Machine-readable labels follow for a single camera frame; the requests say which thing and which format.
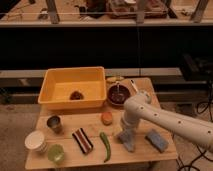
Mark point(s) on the metal cup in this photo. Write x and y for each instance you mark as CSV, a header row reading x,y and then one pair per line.
x,y
54,123

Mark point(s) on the green chili pepper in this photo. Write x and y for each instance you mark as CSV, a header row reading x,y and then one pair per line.
x,y
106,143

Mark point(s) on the yellow food item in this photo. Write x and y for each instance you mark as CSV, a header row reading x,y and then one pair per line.
x,y
114,79

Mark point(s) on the blue sponge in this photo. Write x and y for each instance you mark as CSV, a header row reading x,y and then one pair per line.
x,y
157,140

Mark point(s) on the blue grey towel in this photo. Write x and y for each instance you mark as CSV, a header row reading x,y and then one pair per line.
x,y
128,144

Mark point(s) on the green plastic cup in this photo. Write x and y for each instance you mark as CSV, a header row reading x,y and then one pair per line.
x,y
56,153

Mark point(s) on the white paper cup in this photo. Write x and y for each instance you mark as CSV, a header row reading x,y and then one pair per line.
x,y
36,142

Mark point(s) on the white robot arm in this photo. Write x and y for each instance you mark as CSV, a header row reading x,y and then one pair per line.
x,y
139,107

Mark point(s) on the dark red bowl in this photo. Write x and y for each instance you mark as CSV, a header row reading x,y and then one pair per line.
x,y
118,94

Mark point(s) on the brown item in tray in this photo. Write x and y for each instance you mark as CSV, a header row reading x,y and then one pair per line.
x,y
76,95

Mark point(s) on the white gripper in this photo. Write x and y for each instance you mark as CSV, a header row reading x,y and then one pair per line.
x,y
128,131

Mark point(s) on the yellow plastic tray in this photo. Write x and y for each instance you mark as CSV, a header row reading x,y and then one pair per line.
x,y
59,83

